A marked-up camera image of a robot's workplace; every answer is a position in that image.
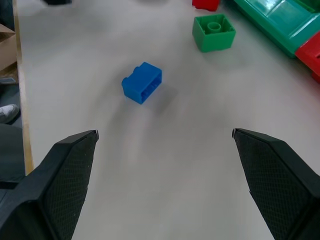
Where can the red toy block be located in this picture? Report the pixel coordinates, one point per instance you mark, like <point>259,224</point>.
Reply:
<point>205,4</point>

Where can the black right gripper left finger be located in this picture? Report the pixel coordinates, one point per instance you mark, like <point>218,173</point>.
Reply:
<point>55,185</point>

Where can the brown cardboard box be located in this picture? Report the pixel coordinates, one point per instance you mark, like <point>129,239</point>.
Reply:
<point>7,48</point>

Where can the white shoe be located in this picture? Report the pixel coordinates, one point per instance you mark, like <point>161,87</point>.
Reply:
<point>8,112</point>

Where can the blue toy block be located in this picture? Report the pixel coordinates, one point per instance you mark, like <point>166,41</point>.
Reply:
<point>142,83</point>

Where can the green toy block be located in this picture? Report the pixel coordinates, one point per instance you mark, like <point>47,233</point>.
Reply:
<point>213,33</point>

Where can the red plastic bin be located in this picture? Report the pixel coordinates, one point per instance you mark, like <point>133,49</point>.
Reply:
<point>310,53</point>

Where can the dark object at table edge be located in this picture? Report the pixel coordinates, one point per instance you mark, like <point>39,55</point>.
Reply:
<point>56,2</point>

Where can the green plastic bin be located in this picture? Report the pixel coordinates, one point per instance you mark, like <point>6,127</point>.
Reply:
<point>280,21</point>

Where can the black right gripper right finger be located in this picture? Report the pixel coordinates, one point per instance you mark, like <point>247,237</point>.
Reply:
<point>277,182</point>

